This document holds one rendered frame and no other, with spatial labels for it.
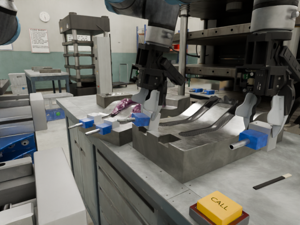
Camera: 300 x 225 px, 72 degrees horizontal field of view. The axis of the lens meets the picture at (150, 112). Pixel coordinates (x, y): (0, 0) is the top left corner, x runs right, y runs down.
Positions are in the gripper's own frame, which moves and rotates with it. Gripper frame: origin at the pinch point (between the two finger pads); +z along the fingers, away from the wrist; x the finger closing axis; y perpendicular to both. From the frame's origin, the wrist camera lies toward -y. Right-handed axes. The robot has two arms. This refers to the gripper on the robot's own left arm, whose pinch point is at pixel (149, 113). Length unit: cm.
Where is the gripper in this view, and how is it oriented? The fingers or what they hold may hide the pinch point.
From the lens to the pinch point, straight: 63.7
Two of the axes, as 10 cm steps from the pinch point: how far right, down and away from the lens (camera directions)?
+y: -8.2, 0.0, -5.7
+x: 5.3, 3.5, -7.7
